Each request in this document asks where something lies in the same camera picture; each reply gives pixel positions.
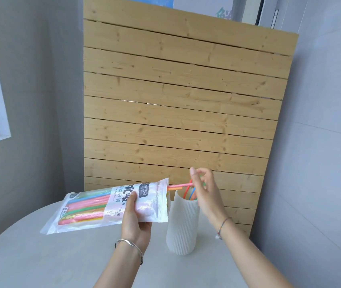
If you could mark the person's left hand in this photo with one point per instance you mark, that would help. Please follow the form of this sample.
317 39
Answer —
134 230

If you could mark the person's right hand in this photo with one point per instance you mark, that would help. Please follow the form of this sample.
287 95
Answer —
209 200

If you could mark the person's right thumb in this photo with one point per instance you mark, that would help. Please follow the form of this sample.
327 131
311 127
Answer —
194 179

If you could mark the person's left thumb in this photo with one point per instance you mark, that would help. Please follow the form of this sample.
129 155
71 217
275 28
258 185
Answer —
130 203

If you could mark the pink drinking straw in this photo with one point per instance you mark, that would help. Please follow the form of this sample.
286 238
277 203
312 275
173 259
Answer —
179 185

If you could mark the clear plastic straw bag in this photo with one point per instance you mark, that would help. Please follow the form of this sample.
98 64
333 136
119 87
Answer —
146 203

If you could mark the person's left forearm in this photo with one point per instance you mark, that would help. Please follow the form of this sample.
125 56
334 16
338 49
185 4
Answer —
119 266

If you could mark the person's right forearm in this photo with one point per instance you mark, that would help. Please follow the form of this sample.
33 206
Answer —
248 254

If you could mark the red drinking straw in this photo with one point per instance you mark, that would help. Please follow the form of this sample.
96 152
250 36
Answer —
190 180

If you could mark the blue drinking straw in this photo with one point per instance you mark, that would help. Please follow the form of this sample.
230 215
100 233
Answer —
192 195

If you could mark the white ribbed vase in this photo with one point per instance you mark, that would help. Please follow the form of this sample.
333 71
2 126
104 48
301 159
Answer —
182 224

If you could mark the bundle of colourful drinking straws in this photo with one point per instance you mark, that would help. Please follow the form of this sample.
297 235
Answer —
83 206

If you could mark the wooden slatted panel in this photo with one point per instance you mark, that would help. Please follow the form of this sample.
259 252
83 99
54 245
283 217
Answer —
182 101

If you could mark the dark door frame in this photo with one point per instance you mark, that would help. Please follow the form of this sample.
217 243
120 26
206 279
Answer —
266 11

